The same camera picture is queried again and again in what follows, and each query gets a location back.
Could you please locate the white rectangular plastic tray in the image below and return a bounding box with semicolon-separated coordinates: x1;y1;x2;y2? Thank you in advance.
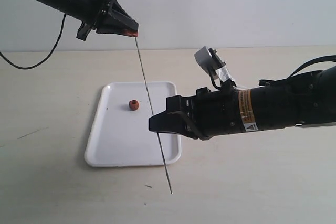
84;81;182;167

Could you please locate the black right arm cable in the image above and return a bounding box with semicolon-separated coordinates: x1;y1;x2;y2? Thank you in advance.
208;55;336;91

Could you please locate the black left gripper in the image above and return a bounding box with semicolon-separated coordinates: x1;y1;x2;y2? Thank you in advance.
76;0;139;41

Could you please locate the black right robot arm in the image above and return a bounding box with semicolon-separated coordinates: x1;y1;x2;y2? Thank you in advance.
149;67;335;141

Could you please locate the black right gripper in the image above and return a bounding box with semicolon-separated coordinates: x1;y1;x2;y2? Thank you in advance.
149;88;240;140

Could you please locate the thin metal skewer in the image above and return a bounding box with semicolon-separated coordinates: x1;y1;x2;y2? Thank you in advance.
134;37;173;195

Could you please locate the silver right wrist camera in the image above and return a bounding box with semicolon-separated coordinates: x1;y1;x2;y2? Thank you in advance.
194;46;237;90

